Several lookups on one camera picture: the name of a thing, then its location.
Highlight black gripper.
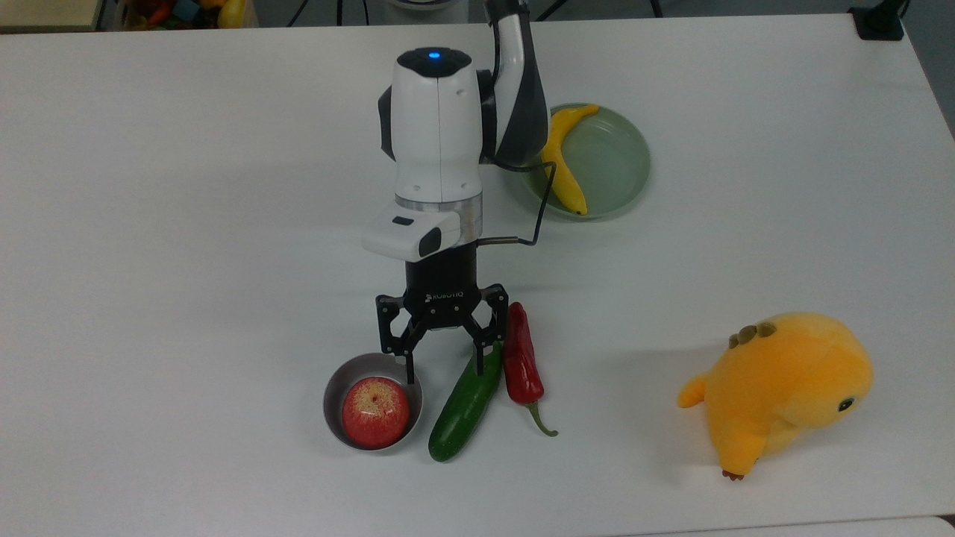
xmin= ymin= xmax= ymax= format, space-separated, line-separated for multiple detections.
xmin=375 ymin=242 xmax=510 ymax=386

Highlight dark green cucumber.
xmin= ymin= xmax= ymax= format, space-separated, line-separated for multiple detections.
xmin=428 ymin=342 xmax=504 ymax=463

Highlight small grey metal bowl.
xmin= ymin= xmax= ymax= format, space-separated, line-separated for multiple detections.
xmin=322 ymin=352 xmax=425 ymax=452

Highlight red chili pepper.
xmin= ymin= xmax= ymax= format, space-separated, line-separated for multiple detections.
xmin=501 ymin=301 xmax=560 ymax=439

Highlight red apple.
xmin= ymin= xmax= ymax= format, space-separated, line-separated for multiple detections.
xmin=341 ymin=376 xmax=413 ymax=450

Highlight yellow banana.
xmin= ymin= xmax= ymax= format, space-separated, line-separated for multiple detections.
xmin=540 ymin=104 xmax=601 ymax=217

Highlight pale green round plate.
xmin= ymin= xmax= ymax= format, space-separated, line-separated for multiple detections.
xmin=520 ymin=103 xmax=651 ymax=222

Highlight black tripod legs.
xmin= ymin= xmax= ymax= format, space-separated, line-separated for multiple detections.
xmin=533 ymin=0 xmax=666 ymax=22
xmin=286 ymin=0 xmax=362 ymax=28

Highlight yellow plush toy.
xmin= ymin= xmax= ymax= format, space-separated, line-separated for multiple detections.
xmin=676 ymin=312 xmax=875 ymax=482

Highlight box of toy fruits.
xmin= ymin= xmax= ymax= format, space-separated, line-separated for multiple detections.
xmin=110 ymin=0 xmax=259 ymax=31

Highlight beige cabinet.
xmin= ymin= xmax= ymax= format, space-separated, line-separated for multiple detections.
xmin=0 ymin=0 xmax=104 ymax=34

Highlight black table clamp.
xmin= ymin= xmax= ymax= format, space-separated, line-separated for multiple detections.
xmin=849 ymin=0 xmax=909 ymax=42

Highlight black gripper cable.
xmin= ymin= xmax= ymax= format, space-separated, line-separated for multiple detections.
xmin=476 ymin=159 xmax=560 ymax=248

